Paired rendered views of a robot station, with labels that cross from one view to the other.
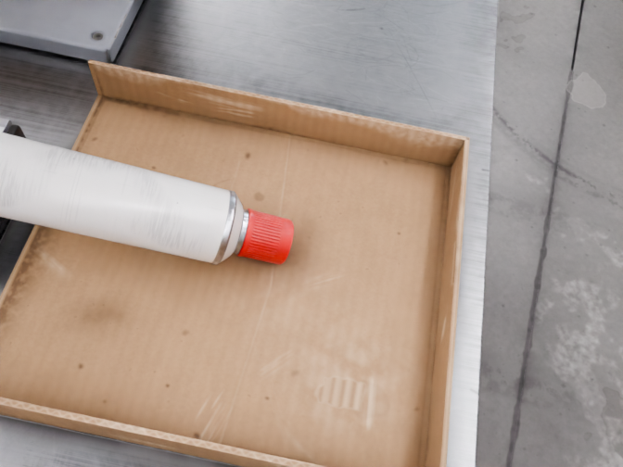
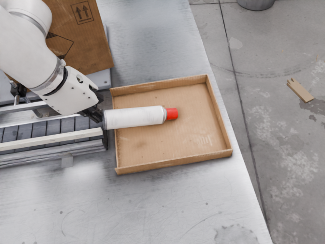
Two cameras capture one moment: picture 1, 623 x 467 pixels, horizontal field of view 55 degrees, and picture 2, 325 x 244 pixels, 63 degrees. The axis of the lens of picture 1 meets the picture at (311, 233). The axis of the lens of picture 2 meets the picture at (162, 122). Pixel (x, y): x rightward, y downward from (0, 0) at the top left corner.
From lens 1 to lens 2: 0.35 m
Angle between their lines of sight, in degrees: 4
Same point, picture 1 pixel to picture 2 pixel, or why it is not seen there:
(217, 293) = (164, 130)
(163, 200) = (147, 112)
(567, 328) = (258, 123)
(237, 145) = (152, 96)
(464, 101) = (202, 64)
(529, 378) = (252, 143)
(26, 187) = (119, 119)
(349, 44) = (167, 60)
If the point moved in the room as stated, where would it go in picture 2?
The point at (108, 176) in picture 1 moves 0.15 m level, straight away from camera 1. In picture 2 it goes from (134, 111) to (99, 81)
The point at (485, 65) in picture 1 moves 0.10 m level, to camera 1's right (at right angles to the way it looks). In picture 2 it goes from (203, 53) to (231, 48)
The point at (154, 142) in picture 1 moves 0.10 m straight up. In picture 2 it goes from (131, 102) to (126, 81)
